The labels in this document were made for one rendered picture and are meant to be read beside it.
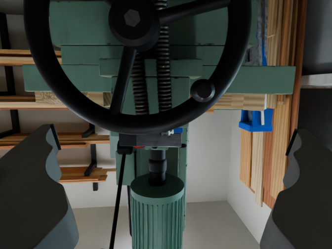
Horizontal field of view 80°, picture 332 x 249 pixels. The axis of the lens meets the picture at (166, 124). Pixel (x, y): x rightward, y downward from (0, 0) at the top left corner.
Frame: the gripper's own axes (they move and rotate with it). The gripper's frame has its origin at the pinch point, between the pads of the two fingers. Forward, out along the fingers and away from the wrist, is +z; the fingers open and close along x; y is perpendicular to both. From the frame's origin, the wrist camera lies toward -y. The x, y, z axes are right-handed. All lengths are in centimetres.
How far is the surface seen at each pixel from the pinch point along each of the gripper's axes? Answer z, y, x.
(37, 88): 31.4, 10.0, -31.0
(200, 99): 8.5, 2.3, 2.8
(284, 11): 165, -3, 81
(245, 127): 105, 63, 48
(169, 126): 12.2, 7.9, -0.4
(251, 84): 31.8, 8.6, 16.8
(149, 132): 12.0, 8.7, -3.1
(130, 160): 53, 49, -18
